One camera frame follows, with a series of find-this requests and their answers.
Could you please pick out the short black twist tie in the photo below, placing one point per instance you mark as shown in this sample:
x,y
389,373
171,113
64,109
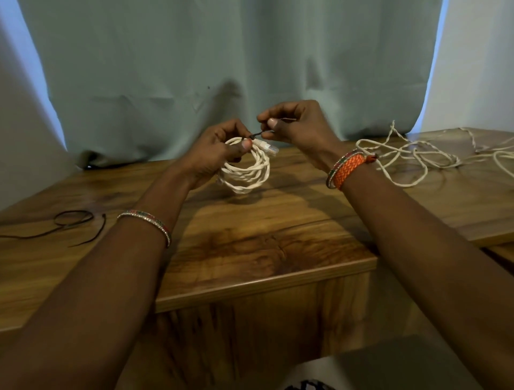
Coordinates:
x,y
102,231

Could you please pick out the wooden desk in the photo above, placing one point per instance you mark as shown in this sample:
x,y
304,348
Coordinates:
x,y
261,249

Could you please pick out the person's left forearm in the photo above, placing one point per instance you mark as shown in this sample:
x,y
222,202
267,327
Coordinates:
x,y
88,313

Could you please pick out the teal fabric curtain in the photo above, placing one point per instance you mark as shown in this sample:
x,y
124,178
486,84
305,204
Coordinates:
x,y
241,48

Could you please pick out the person's left hand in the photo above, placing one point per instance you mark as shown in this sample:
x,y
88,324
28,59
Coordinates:
x,y
209,154

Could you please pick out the person's right hand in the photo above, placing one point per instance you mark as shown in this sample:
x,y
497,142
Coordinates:
x,y
309,128

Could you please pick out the long black twist tie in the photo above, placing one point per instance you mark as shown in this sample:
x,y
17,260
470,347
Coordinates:
x,y
60,227

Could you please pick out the person's right forearm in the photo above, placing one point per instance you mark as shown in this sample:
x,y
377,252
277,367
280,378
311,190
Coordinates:
x,y
433,261

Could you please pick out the wooden drawer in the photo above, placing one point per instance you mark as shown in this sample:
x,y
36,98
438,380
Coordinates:
x,y
500,257

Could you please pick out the silver beaded bangle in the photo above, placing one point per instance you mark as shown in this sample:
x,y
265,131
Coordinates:
x,y
148,219

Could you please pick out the black twist ties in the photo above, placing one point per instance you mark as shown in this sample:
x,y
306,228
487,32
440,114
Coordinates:
x,y
259,133

